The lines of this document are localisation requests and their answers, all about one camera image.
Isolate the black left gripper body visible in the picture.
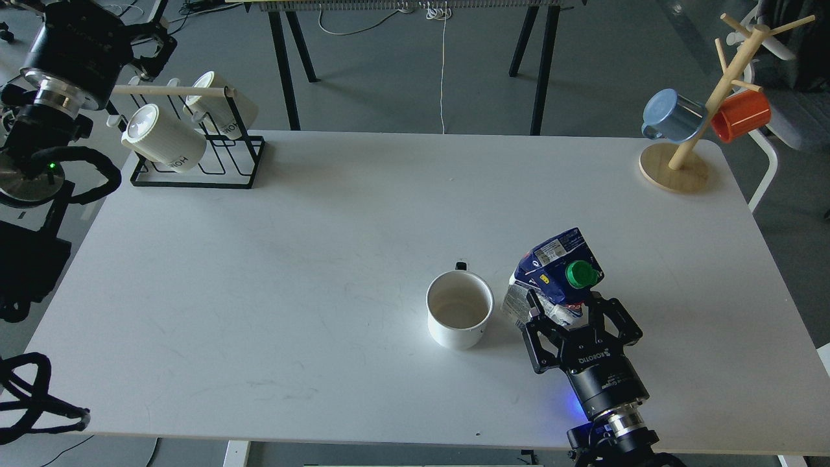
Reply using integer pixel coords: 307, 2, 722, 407
20, 3, 130, 110

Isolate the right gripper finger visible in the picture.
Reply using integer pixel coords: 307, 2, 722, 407
522, 289, 562, 374
587, 292, 643, 364

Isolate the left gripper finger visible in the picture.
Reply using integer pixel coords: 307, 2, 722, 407
123, 16, 178, 82

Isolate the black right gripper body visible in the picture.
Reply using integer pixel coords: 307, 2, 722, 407
558, 326, 650, 422

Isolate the blue white milk carton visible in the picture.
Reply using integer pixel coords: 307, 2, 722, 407
500, 227, 604, 330

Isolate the white smiley mug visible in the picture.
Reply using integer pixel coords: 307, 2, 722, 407
425, 262, 495, 351

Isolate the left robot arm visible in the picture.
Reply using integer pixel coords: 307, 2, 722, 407
1, 1, 177, 323

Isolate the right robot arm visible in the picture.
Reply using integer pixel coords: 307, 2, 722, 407
521, 291, 683, 466

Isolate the white mug front on rack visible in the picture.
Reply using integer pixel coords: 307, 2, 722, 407
121, 104, 208, 173

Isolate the white mug on rack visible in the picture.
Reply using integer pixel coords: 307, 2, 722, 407
183, 90, 259, 141
121, 104, 208, 173

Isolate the white mug rear on rack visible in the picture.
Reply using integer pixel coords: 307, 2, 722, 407
183, 90, 259, 141

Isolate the wooden mug tree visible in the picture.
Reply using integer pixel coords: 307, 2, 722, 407
639, 13, 817, 194

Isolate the blue mug on tree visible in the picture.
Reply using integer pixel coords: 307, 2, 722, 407
641, 88, 709, 144

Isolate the black table legs background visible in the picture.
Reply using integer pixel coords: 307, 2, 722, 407
266, 2, 562, 136

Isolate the orange mug on tree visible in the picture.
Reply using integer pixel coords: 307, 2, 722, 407
711, 90, 772, 144

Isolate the white chair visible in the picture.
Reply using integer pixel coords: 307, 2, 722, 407
726, 0, 830, 213

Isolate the black wire mug rack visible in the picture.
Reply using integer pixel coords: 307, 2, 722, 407
106, 80, 266, 189

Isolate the white hanging cable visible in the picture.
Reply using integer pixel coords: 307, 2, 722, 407
318, 5, 455, 134

